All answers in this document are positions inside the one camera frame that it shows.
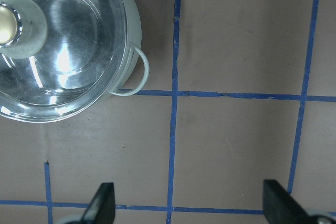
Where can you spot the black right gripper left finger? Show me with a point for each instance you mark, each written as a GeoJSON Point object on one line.
{"type": "Point", "coordinates": [102, 207]}

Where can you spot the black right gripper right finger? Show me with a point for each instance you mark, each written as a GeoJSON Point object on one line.
{"type": "Point", "coordinates": [279, 206]}

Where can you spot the glass pot lid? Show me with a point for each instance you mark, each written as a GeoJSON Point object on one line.
{"type": "Point", "coordinates": [81, 56]}

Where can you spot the white steel cooking pot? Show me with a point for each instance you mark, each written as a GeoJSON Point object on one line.
{"type": "Point", "coordinates": [132, 52]}

